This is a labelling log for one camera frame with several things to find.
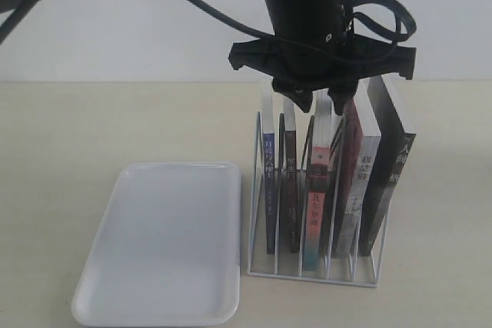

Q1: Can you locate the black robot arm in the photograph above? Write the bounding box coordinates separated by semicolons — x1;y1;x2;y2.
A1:
228;0;417;112

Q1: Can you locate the pink red spine book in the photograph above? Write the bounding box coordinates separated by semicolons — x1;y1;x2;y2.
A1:
303;90;332;271

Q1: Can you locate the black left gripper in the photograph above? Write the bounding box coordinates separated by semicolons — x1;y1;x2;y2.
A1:
228;35;417;115

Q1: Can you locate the black grey cover book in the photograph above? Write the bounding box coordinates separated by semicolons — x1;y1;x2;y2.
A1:
359;76;416;257

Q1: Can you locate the blue moon cover book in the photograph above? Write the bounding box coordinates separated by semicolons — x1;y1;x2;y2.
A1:
261;81;277;255

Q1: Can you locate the grey white spine book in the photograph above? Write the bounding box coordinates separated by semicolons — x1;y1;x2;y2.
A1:
332;86;381;258

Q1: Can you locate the white wire book rack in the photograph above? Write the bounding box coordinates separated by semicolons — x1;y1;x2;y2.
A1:
247;111;393;290

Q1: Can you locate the black cable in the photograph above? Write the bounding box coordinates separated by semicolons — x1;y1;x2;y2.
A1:
0;0;417;65

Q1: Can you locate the dark brown spine book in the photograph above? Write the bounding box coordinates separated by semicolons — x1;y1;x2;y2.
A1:
279;98;299;253

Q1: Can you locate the white plastic tray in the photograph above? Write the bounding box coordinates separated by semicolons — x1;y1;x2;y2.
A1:
71;162;241;327

